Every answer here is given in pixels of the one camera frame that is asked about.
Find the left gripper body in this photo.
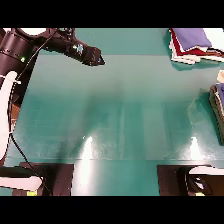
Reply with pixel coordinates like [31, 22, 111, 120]
[80, 44, 106, 67]

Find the cream garment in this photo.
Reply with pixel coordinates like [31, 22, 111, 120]
[216, 69, 224, 85]

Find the dark red garment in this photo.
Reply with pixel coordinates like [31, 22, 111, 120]
[170, 30, 215, 58]

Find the white garment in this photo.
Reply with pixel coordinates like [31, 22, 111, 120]
[202, 28, 224, 53]
[169, 41, 224, 66]

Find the blue garment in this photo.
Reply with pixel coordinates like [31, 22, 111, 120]
[214, 82, 224, 113]
[171, 28, 213, 52]

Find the brown garment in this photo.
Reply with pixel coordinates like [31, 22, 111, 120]
[199, 49, 224, 60]
[208, 84, 224, 147]

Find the black cable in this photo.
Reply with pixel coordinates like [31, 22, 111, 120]
[6, 29, 58, 197]

